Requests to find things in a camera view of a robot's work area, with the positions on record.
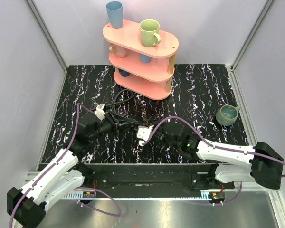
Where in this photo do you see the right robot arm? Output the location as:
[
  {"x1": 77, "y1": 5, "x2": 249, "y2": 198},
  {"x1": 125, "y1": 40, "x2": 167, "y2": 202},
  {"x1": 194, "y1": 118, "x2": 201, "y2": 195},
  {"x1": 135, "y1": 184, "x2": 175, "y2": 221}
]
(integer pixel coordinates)
[{"x1": 154, "y1": 124, "x2": 284, "y2": 190}]

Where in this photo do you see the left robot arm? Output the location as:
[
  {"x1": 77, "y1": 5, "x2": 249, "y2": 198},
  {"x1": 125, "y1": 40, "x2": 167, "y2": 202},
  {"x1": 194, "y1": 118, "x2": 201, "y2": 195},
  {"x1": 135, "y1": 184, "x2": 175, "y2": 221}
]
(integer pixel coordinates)
[{"x1": 7, "y1": 111, "x2": 137, "y2": 228}]

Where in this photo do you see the black marble mat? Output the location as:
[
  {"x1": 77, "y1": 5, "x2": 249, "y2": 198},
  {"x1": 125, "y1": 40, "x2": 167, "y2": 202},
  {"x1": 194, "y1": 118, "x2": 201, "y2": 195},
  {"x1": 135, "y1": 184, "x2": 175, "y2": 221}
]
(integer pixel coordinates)
[{"x1": 41, "y1": 64, "x2": 248, "y2": 164}]

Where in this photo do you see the dark blue cup lower shelf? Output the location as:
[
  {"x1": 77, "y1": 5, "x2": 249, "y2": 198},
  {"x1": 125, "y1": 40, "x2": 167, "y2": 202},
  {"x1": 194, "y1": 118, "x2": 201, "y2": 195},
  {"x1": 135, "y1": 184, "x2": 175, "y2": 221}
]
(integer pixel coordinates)
[{"x1": 119, "y1": 69, "x2": 130, "y2": 77}]

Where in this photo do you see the pink three-tier shelf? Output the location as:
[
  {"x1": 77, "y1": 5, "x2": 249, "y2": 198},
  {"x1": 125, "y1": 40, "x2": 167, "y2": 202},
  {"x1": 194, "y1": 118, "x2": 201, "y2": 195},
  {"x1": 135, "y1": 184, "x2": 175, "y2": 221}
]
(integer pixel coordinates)
[{"x1": 103, "y1": 19, "x2": 179, "y2": 100}]

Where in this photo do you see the teal ceramic cup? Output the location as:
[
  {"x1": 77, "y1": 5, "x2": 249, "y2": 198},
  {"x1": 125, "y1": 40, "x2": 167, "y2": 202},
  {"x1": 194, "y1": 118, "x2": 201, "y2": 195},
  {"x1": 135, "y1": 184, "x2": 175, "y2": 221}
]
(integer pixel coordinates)
[{"x1": 216, "y1": 104, "x2": 240, "y2": 126}]

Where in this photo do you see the blue cup middle shelf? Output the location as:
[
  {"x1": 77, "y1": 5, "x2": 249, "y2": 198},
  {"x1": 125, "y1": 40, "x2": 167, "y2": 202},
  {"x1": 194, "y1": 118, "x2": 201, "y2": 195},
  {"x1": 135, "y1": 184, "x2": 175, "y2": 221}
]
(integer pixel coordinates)
[{"x1": 139, "y1": 54, "x2": 151, "y2": 63}]

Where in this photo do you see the pink mug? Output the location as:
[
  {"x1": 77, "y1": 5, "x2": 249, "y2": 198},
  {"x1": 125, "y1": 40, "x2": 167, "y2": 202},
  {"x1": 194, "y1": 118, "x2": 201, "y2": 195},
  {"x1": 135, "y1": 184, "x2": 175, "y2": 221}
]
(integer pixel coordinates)
[{"x1": 109, "y1": 44, "x2": 128, "y2": 58}]

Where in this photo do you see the green mug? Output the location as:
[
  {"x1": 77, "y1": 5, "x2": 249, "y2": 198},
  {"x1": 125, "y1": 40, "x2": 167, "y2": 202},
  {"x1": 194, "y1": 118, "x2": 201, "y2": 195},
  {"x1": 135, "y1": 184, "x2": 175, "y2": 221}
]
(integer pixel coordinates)
[{"x1": 139, "y1": 19, "x2": 161, "y2": 48}]

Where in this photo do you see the blue plastic tumbler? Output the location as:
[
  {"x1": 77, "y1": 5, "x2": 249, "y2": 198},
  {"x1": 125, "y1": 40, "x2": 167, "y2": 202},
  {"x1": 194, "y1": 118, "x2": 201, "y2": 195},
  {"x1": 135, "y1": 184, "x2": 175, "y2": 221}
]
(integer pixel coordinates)
[{"x1": 106, "y1": 1, "x2": 123, "y2": 29}]

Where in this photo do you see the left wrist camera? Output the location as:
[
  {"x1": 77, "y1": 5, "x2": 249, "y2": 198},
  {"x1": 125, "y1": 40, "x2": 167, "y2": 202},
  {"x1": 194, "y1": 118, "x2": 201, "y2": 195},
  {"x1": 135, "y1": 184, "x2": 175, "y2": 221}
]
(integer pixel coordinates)
[{"x1": 94, "y1": 104, "x2": 106, "y2": 121}]

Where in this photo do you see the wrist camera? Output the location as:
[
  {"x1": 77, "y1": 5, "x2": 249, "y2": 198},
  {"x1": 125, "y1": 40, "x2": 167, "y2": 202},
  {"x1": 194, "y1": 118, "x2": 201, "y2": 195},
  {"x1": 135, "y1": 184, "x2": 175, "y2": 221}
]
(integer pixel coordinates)
[
  {"x1": 94, "y1": 104, "x2": 106, "y2": 121},
  {"x1": 136, "y1": 125, "x2": 154, "y2": 146}
]

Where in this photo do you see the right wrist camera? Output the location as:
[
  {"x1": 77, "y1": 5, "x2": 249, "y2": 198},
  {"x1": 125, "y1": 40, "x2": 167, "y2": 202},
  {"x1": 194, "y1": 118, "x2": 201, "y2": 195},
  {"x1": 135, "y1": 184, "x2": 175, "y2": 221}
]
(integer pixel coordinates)
[{"x1": 136, "y1": 125, "x2": 154, "y2": 146}]

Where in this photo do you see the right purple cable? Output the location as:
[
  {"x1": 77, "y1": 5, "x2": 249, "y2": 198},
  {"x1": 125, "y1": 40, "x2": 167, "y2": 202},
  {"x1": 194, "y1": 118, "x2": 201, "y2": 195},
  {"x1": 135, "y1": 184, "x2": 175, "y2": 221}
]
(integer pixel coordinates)
[{"x1": 142, "y1": 116, "x2": 285, "y2": 178}]

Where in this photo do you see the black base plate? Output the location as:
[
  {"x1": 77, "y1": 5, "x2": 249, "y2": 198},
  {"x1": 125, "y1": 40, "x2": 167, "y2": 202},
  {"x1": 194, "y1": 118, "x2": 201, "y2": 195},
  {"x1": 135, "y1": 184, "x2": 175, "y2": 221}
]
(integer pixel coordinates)
[{"x1": 75, "y1": 163, "x2": 235, "y2": 199}]

